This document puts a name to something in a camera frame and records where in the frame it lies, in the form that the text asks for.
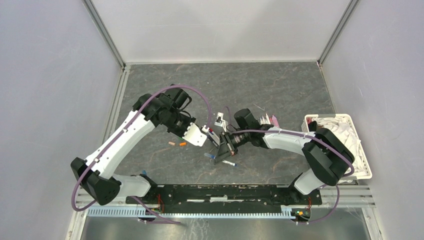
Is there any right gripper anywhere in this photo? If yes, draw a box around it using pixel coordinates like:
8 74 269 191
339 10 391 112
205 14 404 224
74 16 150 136
214 128 250 164

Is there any clear capped blue marker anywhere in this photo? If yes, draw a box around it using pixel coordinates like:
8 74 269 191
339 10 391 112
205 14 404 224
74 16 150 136
222 160 238 167

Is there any light blue capped pen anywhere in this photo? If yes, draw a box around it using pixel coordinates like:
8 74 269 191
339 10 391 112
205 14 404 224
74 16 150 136
259 113 272 125

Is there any pink highlighter pen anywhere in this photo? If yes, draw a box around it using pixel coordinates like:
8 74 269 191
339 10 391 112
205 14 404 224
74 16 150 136
271 115 279 127

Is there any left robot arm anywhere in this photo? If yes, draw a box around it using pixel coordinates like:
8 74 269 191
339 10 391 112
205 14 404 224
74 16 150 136
70 84 202 206

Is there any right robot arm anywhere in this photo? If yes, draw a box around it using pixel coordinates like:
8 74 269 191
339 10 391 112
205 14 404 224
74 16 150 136
214 108 355 204

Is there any dark purple pen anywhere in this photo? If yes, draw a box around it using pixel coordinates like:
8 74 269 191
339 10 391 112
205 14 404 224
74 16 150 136
208 131 220 148

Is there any red capped marker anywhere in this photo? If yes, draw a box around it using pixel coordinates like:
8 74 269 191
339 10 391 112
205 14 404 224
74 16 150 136
207 128 220 147

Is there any white plastic basket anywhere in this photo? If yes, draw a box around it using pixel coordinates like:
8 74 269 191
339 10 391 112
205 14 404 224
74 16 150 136
301 113 373 183

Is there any white cloth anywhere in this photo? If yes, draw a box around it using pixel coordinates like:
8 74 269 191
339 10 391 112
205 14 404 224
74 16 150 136
312 116 365 176

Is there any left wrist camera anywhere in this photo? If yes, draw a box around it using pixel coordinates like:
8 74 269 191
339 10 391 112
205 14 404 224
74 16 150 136
182 122 207 147

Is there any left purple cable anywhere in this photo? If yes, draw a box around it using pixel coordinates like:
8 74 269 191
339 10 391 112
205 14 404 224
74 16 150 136
70 84 213 225

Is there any purple cable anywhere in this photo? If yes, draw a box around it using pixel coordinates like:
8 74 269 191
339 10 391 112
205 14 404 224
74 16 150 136
223 105 356 226
70 84 213 225

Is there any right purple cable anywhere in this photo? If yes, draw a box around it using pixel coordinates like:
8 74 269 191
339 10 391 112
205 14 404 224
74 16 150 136
223 105 356 226

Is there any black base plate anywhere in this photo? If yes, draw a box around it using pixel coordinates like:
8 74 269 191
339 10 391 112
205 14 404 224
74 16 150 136
139 184 323 214

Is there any slotted cable duct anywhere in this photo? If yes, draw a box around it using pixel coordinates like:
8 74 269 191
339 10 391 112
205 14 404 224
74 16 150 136
87 205 295 220

